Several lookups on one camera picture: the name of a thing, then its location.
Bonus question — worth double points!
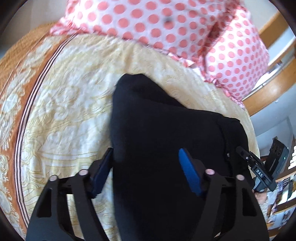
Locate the yellow patterned bedsheet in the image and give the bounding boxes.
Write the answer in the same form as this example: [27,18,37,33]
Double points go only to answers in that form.
[1,24,259,240]

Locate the left pink polka-dot pillow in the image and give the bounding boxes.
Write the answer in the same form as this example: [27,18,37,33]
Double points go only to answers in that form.
[50,0,227,67]

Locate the black pants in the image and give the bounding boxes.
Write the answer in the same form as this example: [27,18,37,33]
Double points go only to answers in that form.
[110,74,254,240]

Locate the right pink polka-dot pillow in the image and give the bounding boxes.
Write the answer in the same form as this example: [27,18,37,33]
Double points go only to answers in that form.
[199,5,269,108]

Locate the cluttered wooden shelf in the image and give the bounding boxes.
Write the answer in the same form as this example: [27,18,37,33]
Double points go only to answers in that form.
[260,138,295,240]

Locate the right hand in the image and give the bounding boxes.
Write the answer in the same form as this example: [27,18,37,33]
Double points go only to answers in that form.
[254,189,267,205]

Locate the pink polka-dot pillow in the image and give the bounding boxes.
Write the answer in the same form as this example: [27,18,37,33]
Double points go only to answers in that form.
[50,0,227,67]
[199,5,269,108]

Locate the wooden door frame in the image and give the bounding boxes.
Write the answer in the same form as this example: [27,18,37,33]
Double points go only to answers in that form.
[243,12,295,116]

